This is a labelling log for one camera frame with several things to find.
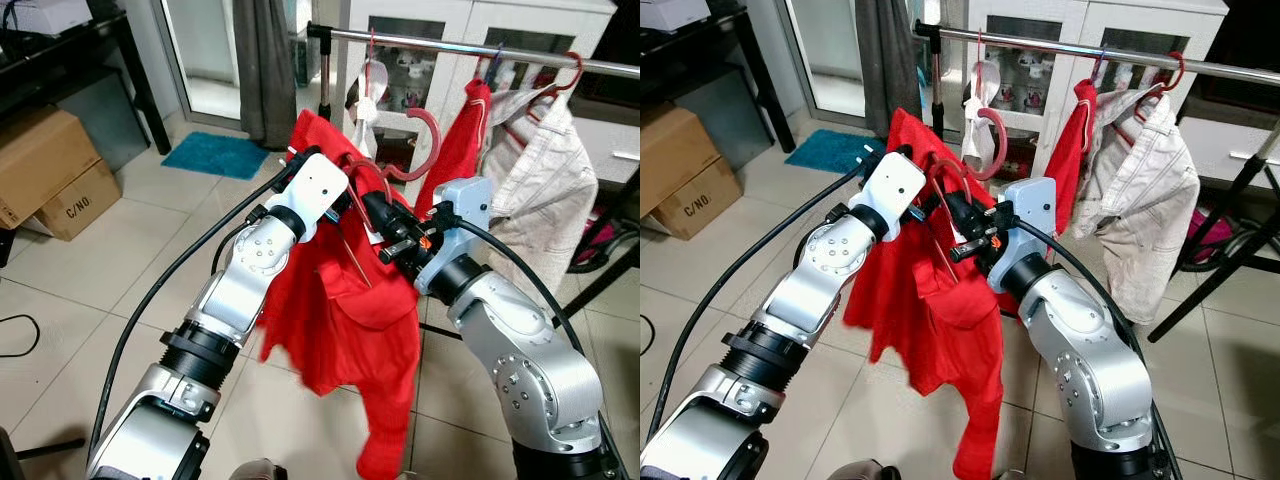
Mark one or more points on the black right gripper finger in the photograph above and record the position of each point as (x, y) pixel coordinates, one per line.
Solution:
(958, 212)
(383, 215)

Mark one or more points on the red shirt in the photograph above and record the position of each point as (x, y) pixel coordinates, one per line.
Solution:
(340, 320)
(930, 320)

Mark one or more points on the red hanger with jacket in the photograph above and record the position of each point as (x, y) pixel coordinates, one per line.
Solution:
(1177, 70)
(577, 70)

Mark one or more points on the white hanging shirt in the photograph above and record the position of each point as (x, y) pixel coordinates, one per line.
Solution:
(368, 110)
(975, 140)

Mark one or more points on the red hanging garment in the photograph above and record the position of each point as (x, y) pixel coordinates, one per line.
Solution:
(1070, 150)
(460, 150)

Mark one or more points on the blue floor mat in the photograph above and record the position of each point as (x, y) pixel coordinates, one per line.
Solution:
(215, 155)
(830, 150)

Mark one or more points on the beige hanging jacket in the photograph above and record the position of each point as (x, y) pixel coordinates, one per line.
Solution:
(1140, 200)
(545, 190)

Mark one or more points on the grey curtain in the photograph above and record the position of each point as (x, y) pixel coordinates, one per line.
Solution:
(265, 70)
(888, 65)

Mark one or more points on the metal clothes rack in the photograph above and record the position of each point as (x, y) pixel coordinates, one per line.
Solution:
(450, 47)
(1050, 45)

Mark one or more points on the white framed glass door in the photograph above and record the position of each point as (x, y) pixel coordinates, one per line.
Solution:
(830, 50)
(200, 60)

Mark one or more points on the pink object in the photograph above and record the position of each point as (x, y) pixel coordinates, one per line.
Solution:
(598, 242)
(1212, 235)

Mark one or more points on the black desk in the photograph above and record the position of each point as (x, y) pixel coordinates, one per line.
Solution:
(146, 90)
(773, 90)

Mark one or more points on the cardboard box printed C/NO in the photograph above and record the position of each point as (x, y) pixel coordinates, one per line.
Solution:
(85, 205)
(710, 200)

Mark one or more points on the grey panel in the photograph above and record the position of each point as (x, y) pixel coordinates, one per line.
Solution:
(715, 115)

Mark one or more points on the plain brown cardboard box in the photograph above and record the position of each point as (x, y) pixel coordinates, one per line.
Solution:
(670, 150)
(40, 160)

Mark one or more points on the white box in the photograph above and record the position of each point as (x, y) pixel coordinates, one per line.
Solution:
(660, 12)
(35, 15)

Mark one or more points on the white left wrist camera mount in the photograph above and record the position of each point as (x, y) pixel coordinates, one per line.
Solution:
(315, 190)
(895, 190)

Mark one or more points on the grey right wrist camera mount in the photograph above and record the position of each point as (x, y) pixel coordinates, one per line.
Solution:
(465, 215)
(1030, 215)

